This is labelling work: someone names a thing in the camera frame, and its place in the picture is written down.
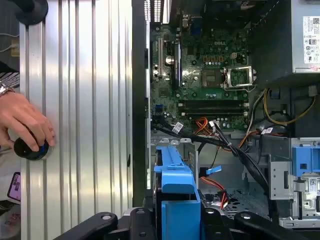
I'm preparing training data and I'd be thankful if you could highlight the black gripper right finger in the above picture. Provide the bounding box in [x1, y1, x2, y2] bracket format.
[202, 207, 310, 240]

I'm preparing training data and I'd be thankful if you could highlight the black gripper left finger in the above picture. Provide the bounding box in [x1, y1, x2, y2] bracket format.
[53, 207, 154, 240]

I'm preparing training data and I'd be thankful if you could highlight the hard disk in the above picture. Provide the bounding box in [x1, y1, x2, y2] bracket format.
[149, 144, 204, 240]

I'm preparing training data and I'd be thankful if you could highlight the round black tool blue ring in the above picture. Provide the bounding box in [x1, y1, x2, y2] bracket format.
[13, 136, 53, 161]

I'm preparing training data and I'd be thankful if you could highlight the metal disk bay cage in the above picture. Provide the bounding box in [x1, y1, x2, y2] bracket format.
[267, 136, 320, 229]

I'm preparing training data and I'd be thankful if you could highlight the black RAM slot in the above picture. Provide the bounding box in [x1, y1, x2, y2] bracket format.
[182, 113, 249, 119]
[178, 99, 249, 105]
[178, 104, 249, 110]
[178, 108, 249, 114]

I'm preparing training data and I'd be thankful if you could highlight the black expansion slot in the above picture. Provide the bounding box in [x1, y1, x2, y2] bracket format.
[172, 41, 182, 89]

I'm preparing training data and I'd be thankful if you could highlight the white expansion slot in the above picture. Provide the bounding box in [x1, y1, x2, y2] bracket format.
[157, 37, 164, 76]

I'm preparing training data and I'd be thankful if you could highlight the person's hand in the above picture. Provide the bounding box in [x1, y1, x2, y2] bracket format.
[0, 93, 57, 151]

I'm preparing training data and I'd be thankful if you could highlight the smartphone with purple case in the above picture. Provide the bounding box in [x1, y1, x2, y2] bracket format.
[6, 171, 22, 202]

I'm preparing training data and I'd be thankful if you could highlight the open black PC case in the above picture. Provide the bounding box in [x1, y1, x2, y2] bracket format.
[131, 0, 320, 240]

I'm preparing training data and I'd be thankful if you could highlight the metal socket cover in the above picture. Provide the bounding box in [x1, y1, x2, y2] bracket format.
[223, 66, 254, 91]

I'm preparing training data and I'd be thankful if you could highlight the CPU socket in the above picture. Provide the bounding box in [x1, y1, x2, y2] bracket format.
[201, 68, 225, 88]

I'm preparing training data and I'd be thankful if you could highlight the silver wristwatch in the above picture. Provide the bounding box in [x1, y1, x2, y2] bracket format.
[0, 80, 16, 98]

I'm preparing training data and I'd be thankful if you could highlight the green motherboard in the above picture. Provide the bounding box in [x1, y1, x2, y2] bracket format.
[149, 14, 251, 131]

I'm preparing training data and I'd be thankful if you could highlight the grey power supply unit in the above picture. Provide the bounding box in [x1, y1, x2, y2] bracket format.
[290, 0, 320, 75]

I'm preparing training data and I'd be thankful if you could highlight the round black base object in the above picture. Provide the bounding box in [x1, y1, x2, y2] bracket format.
[15, 0, 49, 26]

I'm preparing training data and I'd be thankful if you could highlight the red orange disk power wire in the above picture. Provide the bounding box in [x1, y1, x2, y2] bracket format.
[199, 176, 230, 210]

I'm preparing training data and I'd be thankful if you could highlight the black sleeved cable bundle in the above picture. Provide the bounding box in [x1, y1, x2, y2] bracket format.
[151, 121, 272, 197]

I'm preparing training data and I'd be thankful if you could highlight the disk wire with blue tab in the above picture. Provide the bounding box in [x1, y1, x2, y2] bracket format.
[199, 164, 223, 176]

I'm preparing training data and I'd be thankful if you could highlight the blue plastic drive bracket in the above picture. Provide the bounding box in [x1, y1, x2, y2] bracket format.
[291, 145, 320, 178]

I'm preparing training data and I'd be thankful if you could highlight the orange wire bundle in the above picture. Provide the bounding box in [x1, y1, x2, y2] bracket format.
[195, 116, 210, 136]

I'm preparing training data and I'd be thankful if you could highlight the yellow wire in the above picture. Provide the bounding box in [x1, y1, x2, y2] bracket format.
[263, 87, 317, 126]

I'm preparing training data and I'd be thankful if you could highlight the locking lever wire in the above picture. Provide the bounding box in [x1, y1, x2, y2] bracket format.
[223, 84, 258, 92]

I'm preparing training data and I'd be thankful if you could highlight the thin white cable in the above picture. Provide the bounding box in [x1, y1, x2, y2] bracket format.
[0, 33, 21, 54]

